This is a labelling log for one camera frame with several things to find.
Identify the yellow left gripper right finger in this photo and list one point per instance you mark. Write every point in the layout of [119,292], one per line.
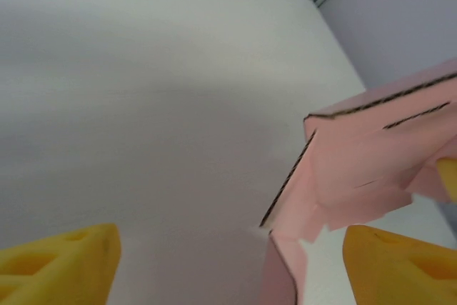
[392,269]

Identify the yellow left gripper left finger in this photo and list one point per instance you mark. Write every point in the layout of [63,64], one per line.
[60,265]

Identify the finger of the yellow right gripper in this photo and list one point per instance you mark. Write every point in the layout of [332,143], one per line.
[449,176]

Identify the pink paper box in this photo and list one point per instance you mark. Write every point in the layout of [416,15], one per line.
[357,148]

